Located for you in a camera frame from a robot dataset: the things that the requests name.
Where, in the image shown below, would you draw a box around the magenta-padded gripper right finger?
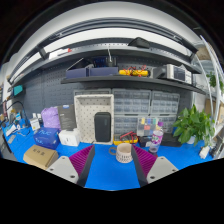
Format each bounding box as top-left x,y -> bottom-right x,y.
130,144 -> 180,188

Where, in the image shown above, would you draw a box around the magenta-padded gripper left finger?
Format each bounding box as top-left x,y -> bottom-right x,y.
45,143 -> 97,188

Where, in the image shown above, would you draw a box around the clear bottle with purple label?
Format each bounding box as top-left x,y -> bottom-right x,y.
148,121 -> 165,155

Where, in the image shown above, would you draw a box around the brown cardboard box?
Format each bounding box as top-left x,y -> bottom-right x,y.
22,144 -> 60,171

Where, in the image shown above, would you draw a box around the plain black box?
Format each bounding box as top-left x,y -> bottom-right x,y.
159,132 -> 183,148

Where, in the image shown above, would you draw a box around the black box with white label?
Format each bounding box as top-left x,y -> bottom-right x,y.
138,134 -> 154,148

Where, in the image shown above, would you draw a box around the white carton box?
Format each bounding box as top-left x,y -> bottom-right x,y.
58,128 -> 82,148

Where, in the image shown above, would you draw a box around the blue carton box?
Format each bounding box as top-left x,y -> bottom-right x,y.
33,126 -> 62,150

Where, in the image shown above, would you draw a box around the beige patterned mug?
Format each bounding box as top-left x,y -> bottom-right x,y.
108,142 -> 134,164

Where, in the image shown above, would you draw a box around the clear organizer with coloured parts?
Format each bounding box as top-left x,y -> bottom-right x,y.
137,116 -> 161,137

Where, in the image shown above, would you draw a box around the yellow multimeter with red leads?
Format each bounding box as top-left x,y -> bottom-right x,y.
113,131 -> 139,146

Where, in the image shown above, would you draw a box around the white power adapter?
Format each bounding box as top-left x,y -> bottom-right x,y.
199,146 -> 211,160

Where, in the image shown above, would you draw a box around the dark grey flat box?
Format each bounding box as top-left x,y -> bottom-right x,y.
57,104 -> 78,132

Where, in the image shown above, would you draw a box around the small white card stand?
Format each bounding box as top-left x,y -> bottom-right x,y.
29,113 -> 43,132

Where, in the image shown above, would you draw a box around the purple plastic bag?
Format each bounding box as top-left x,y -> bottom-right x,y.
40,106 -> 62,130

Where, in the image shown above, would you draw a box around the green potted plant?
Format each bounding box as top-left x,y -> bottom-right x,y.
172,104 -> 216,148

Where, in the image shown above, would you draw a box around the white pegboard tray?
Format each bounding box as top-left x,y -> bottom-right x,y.
73,93 -> 115,146

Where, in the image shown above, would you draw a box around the grey small-parts drawer cabinet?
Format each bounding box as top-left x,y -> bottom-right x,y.
150,90 -> 181,134
112,88 -> 153,136

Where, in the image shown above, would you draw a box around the dark grey shelf unit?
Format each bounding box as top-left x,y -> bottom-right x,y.
6,16 -> 208,96

